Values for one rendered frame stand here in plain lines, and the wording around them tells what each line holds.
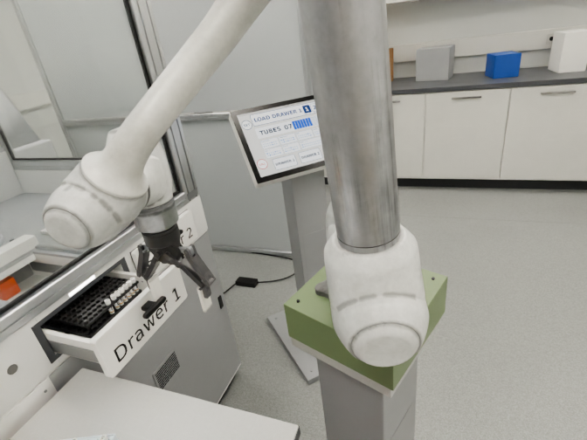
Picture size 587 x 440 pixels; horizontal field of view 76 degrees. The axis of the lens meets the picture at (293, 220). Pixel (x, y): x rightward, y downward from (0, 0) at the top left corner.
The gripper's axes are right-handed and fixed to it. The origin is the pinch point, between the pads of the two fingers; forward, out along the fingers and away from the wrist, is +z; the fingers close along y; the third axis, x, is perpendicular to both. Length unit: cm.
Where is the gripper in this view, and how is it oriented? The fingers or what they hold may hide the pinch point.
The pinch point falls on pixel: (182, 300)
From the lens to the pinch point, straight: 94.7
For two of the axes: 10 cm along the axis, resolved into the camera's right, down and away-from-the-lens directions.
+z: 1.2, 8.9, 4.5
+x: -3.4, 4.6, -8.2
